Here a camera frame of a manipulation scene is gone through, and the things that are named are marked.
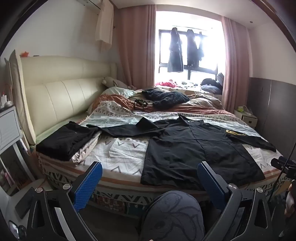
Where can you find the cream hanging cloth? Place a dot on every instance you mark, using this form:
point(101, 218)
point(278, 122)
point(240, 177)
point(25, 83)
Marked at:
point(104, 25)

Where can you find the pale green pillow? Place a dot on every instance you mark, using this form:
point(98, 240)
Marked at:
point(120, 91)

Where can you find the person's right hand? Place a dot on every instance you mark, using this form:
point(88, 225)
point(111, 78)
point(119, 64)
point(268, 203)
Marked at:
point(291, 204)

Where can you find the person's leg in printed pants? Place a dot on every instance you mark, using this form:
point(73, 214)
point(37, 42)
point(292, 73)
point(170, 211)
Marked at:
point(171, 217)

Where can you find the black knit sweater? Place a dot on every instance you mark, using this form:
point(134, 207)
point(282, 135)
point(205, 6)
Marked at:
point(166, 96)

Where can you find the brown and beige duvet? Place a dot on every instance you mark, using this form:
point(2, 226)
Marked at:
point(196, 105)

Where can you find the folded black clothes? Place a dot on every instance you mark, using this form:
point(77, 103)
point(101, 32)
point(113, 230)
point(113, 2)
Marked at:
point(64, 141)

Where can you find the small orange toy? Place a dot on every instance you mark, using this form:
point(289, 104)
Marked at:
point(25, 54)

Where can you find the black jacket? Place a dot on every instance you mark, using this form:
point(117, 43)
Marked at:
point(185, 150)

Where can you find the grey plush toy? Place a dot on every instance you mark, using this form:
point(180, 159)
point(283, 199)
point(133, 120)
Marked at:
point(111, 82)

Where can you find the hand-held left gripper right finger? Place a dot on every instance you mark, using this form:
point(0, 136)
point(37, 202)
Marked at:
point(211, 183)

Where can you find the white drawer cabinet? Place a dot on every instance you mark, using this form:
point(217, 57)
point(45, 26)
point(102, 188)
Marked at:
point(9, 129)

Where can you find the white nightstand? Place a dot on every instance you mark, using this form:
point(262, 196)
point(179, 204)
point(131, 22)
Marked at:
point(248, 120)

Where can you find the red clothes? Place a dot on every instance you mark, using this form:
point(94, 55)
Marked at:
point(166, 83)

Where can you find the bed with patterned sheet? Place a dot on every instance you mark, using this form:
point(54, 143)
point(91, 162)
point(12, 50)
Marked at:
point(124, 157)

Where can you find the hanging dark jacket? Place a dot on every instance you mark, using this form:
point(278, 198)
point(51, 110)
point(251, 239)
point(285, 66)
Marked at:
point(192, 51)
point(174, 58)

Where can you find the cream leather headboard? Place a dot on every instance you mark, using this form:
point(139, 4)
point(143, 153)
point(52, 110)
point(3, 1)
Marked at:
point(57, 92)

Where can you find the pink curtain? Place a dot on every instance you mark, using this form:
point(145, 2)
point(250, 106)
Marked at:
point(233, 69)
point(136, 46)

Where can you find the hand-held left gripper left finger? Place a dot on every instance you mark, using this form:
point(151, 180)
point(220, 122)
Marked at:
point(87, 183)

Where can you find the black phone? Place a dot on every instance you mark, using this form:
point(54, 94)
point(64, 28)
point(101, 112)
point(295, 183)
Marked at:
point(24, 204)

